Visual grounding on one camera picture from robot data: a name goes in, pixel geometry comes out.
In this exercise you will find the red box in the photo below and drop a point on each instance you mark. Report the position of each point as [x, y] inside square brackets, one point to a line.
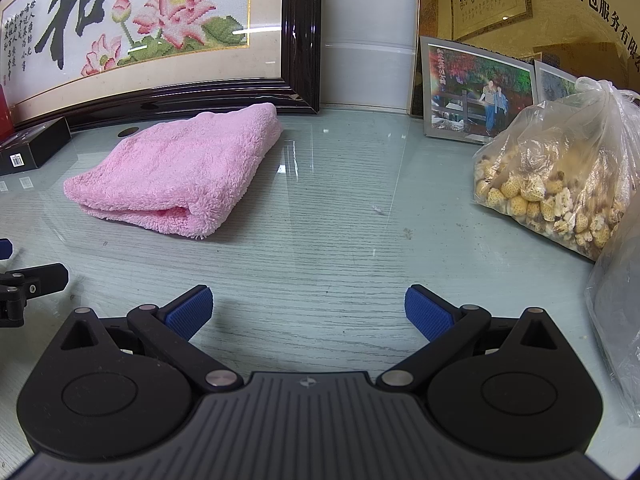
[6, 124]

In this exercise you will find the pink fluffy towel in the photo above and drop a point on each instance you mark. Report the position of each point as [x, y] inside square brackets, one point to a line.
[180, 178]

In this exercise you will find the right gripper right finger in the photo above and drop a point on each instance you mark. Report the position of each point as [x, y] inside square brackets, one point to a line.
[450, 331]

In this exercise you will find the framed lotus embroidery picture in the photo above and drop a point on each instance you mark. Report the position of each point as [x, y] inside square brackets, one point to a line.
[101, 62]

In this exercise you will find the bronze coin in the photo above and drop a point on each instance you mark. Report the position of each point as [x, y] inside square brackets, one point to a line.
[127, 132]

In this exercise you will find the translucent plastic bag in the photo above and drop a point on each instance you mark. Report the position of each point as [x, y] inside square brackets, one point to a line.
[612, 299]

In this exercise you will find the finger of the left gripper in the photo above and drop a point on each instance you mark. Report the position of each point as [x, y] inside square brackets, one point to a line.
[17, 287]

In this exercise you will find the black product box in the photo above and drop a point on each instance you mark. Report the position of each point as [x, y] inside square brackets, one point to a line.
[32, 147]

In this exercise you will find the gold plaque with characters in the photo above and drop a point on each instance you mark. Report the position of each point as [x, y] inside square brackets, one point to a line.
[593, 38]

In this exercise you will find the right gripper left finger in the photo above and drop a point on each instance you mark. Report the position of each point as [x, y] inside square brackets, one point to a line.
[166, 332]

